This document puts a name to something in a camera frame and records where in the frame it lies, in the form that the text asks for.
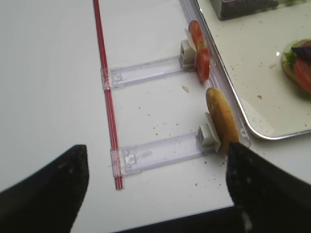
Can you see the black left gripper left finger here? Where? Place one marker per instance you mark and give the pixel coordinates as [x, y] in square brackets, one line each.
[49, 200]

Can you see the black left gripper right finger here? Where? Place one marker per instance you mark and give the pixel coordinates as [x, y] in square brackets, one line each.
[269, 199]

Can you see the purple cabbage piece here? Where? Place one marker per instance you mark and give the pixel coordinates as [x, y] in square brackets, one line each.
[303, 52]

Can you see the tomato slice on bun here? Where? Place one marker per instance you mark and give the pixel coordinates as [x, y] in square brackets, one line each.
[302, 71]

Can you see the lettuce under tomato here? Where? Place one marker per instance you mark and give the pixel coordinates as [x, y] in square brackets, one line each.
[290, 59]

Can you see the upright tomato slices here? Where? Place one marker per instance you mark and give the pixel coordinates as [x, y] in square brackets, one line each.
[203, 54]

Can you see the white pusher block tomato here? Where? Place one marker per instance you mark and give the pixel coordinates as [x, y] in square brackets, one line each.
[188, 52]

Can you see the left red strip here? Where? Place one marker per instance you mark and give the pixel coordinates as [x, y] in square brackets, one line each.
[107, 92]

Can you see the white pusher block bun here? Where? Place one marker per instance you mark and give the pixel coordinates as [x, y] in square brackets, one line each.
[207, 136]

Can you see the lower left clear pusher track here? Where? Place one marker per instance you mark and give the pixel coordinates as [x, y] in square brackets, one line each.
[138, 158]

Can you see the clear pusher track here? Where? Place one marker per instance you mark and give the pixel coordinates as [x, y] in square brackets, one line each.
[138, 158]
[130, 75]

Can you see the upright bun half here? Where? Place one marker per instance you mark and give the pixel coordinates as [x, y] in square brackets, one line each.
[223, 119]

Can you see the bottom bun on tray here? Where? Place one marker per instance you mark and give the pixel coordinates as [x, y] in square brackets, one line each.
[285, 67]

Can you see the upper left clear pusher track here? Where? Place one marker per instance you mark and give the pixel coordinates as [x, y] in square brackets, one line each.
[130, 75]

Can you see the silver metal tray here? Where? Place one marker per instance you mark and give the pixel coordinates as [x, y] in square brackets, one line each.
[250, 48]

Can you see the purple cabbage shreds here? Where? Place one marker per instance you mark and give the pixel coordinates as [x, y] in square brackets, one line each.
[238, 8]

